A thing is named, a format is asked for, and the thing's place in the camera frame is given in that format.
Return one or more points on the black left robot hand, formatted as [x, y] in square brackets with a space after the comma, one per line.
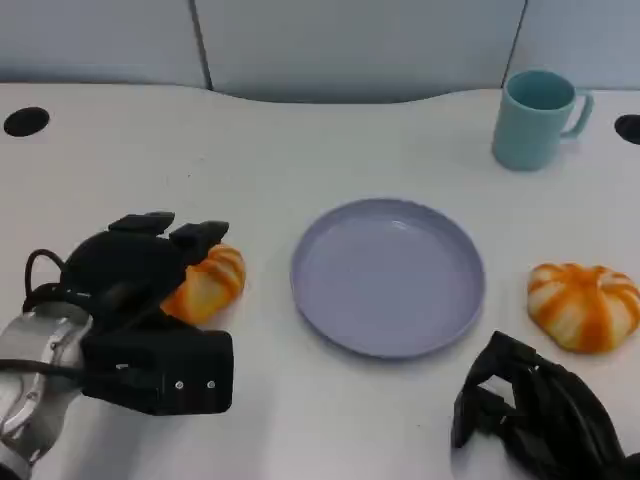
[125, 265]

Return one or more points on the grey partition panel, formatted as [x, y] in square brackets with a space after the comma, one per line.
[355, 45]
[100, 40]
[580, 35]

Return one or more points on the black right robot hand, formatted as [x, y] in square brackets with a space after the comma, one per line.
[550, 425]

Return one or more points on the lilac plate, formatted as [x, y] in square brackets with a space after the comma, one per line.
[387, 280]

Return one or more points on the pale green mug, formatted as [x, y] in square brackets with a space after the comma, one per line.
[527, 127]

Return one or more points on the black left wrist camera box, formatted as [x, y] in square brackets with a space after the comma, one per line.
[170, 370]

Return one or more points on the orange white toy bread roll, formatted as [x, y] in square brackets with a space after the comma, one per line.
[582, 310]
[212, 287]

